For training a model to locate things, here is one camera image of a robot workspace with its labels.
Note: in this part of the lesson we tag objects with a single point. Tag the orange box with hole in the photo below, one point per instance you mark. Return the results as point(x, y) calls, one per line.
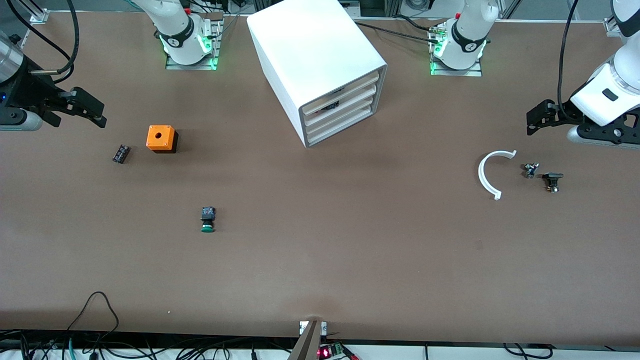
point(160, 136)

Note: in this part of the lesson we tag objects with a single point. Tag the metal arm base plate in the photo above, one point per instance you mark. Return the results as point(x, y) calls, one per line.
point(475, 72)
point(218, 45)

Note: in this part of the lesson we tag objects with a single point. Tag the white plastic drawer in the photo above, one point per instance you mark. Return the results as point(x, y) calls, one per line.
point(350, 106)
point(340, 123)
point(360, 90)

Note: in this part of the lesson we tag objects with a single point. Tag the green push button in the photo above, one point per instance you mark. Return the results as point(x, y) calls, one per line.
point(208, 215)

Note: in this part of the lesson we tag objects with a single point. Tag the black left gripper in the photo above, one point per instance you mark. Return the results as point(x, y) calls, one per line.
point(561, 111)

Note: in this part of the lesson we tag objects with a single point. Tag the small dark electronic part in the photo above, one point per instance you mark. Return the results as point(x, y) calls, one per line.
point(331, 106)

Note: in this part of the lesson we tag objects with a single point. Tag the white drawer cabinet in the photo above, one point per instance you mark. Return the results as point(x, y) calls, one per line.
point(310, 45)

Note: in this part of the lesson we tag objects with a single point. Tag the small black contact part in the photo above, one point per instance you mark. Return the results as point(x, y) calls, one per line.
point(552, 176)

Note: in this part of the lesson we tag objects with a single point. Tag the aluminium frame profile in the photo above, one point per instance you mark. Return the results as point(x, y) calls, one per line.
point(609, 24)
point(40, 16)

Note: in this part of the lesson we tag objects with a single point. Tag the small black terminal block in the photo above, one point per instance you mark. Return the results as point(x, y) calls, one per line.
point(121, 154)

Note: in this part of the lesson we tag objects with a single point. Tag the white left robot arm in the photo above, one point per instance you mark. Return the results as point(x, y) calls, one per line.
point(467, 40)

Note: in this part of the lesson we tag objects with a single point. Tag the white curved plastic arc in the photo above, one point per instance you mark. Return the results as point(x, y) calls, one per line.
point(481, 175)

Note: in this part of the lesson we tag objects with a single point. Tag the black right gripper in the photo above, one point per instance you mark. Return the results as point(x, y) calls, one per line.
point(28, 93)

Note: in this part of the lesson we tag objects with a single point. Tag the grey metal camera bracket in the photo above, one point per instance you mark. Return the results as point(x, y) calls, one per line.
point(309, 345)

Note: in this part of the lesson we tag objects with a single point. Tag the circuit board with red light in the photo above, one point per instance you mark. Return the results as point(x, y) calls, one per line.
point(325, 353)

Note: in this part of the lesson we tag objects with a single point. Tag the small metal switch part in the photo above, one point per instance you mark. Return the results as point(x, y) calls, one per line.
point(530, 170)

